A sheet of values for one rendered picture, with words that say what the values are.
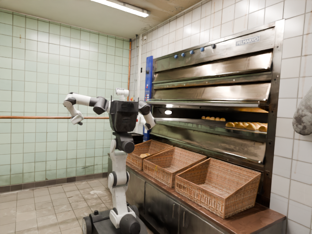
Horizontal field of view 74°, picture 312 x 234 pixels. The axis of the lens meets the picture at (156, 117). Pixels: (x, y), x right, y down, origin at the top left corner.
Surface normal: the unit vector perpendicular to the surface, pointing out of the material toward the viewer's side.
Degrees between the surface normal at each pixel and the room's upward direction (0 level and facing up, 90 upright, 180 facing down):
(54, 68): 90
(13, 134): 90
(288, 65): 90
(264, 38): 90
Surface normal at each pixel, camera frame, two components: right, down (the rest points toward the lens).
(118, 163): 0.53, -0.10
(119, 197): 0.51, -0.31
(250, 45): -0.84, -0.01
